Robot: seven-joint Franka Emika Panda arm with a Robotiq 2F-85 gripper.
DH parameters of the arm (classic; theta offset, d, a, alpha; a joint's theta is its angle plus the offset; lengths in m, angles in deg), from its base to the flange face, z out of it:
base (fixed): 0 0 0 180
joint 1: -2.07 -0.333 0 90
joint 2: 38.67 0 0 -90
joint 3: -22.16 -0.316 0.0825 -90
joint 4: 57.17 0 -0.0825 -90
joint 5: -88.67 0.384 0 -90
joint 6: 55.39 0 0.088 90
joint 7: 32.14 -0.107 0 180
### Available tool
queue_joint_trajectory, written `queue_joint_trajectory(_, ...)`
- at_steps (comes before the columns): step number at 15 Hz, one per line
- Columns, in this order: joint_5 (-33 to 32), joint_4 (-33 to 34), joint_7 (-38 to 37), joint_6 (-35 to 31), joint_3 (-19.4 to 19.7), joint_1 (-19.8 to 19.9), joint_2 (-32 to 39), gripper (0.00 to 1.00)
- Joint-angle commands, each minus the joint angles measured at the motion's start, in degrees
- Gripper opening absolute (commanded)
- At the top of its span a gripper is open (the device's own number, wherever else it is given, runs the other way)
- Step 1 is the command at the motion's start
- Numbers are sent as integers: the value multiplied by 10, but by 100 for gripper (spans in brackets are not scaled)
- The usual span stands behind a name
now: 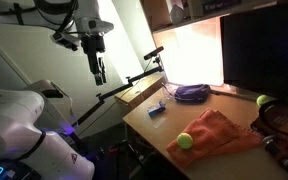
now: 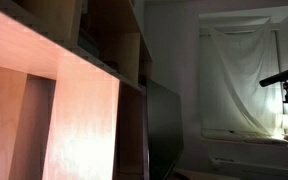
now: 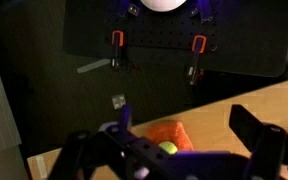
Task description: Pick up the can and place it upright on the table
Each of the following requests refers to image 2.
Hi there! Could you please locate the black computer monitor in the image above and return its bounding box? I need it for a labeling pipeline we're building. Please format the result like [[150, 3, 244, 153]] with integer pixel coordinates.
[[146, 80, 184, 180]]

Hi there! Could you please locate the white hanging curtain cloth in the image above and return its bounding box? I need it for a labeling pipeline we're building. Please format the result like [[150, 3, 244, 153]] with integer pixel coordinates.
[[208, 18, 283, 135]]

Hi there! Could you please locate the wooden bookshelf unit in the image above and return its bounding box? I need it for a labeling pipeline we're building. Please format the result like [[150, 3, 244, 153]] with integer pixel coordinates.
[[0, 0, 151, 180]]

